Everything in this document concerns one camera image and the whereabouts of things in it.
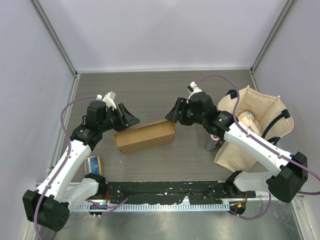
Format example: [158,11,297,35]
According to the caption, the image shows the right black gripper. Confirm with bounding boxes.
[165,97,206,126]

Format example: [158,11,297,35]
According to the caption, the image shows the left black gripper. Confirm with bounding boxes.
[99,103,140,133]

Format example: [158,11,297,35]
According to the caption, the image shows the brown cardboard box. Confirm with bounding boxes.
[113,119,176,154]

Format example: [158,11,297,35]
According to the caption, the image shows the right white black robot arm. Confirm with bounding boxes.
[165,91,308,203]

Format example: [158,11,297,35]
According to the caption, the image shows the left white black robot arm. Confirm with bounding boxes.
[22,100,140,232]

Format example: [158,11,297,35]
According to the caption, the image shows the silver red drink can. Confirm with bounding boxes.
[204,134,224,151]

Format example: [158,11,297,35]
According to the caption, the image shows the yellow sponge with blue label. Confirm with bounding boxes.
[84,156,102,175]

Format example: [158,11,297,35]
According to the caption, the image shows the peach tube in bag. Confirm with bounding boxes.
[238,111,262,136]

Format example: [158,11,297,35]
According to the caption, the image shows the beige canvas tote bag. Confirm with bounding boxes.
[214,86,294,172]

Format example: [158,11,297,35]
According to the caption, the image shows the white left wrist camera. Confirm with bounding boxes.
[96,91,117,111]

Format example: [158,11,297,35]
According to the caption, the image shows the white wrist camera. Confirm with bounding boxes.
[187,81,202,100]
[96,91,117,111]

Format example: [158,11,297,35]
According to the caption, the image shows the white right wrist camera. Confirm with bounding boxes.
[187,81,202,100]

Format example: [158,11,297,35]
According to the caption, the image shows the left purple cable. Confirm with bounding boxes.
[33,96,131,240]

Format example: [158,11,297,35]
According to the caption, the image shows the purple cable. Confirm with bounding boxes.
[33,96,131,240]
[194,74,320,221]

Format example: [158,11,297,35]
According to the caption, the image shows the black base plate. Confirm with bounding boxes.
[96,181,256,205]

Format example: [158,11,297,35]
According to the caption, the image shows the aluminium frame rail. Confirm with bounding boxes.
[31,181,306,202]

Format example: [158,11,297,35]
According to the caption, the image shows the perforated cable duct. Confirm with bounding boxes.
[74,201,231,213]

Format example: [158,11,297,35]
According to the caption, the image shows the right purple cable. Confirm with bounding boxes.
[194,74,320,221]

